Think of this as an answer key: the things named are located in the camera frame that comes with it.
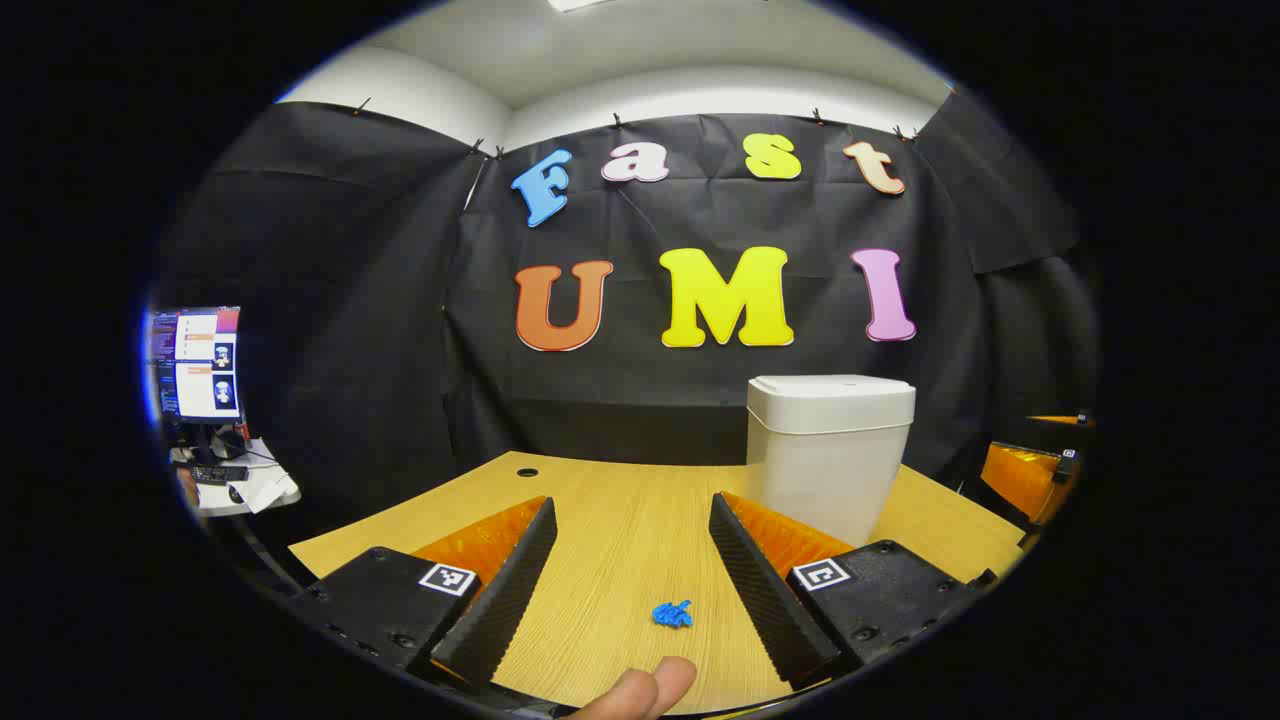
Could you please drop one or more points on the computer monitor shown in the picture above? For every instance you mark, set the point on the computer monitor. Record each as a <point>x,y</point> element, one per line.
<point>200,365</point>

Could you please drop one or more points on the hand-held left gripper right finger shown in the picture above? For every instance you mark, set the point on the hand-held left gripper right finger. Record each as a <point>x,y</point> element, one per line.
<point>760,590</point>

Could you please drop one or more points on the white desktop garbage bin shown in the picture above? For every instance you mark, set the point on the white desktop garbage bin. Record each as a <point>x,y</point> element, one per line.
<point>830,460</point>

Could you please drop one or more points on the ceiling light panel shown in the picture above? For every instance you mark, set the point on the ceiling light panel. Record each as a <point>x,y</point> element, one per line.
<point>578,4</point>

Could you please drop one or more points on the white side desk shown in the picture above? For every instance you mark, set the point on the white side desk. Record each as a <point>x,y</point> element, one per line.
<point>262,495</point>

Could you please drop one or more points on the blue paper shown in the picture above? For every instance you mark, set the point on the blue paper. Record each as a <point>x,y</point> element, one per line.
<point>672,614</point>

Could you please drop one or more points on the black keyboard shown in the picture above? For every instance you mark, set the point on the black keyboard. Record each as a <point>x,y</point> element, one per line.
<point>218,474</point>

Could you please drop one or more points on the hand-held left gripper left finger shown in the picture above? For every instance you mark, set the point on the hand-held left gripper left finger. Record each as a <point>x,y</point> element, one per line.
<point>505,600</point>

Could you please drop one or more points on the wooden desktop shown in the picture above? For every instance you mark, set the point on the wooden desktop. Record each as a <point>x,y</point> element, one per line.
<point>620,540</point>

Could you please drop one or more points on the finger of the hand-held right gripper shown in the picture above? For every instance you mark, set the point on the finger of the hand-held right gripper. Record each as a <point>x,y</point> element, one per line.
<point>1020,480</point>
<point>1062,420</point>

